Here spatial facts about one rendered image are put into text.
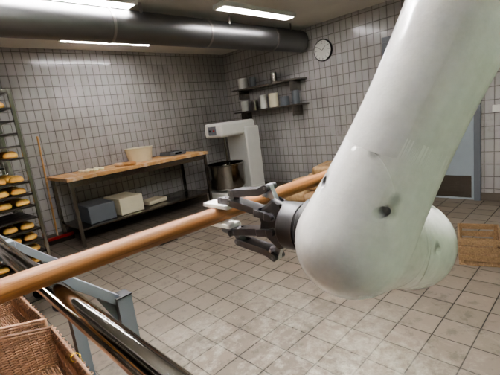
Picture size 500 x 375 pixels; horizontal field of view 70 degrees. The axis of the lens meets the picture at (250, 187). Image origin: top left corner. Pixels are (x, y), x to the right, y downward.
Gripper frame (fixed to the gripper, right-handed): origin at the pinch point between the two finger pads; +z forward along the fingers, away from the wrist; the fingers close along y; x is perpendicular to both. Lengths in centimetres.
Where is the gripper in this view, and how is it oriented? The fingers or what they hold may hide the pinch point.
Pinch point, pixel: (221, 213)
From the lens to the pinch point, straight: 68.5
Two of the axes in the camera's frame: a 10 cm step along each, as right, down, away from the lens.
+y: 1.2, 9.7, 1.9
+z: -7.0, -0.5, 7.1
